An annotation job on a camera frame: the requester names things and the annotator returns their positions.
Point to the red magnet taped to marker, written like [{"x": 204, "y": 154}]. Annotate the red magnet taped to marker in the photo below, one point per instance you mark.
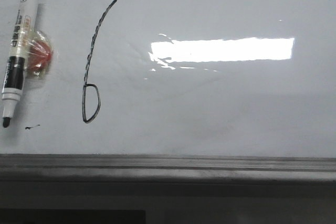
[{"x": 40, "y": 53}]

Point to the white black whiteboard marker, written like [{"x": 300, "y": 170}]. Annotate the white black whiteboard marker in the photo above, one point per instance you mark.
[{"x": 16, "y": 66}]

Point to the white whiteboard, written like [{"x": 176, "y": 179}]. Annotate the white whiteboard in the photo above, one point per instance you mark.
[{"x": 179, "y": 77}]

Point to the grey aluminium whiteboard tray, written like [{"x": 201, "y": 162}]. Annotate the grey aluminium whiteboard tray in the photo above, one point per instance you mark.
[{"x": 166, "y": 168}]

